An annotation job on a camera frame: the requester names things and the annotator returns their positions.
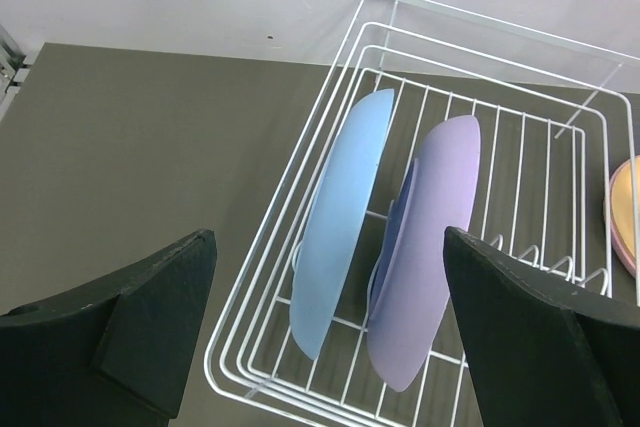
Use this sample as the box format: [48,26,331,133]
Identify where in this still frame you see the orange plate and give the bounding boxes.
[607,155,640,268]

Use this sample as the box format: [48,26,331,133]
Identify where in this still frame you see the white wire dish rack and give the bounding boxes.
[203,0,639,426]

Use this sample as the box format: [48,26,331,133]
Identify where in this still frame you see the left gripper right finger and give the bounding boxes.
[443,227,639,426]

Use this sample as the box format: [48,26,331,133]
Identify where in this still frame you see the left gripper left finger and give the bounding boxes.
[1,229,217,426]

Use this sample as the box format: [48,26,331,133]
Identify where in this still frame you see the purple plate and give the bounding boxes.
[367,115,481,392]

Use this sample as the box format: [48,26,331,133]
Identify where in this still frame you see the blue plate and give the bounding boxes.
[289,89,395,360]

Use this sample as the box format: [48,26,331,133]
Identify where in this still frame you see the pink plate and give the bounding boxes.
[602,159,640,279]

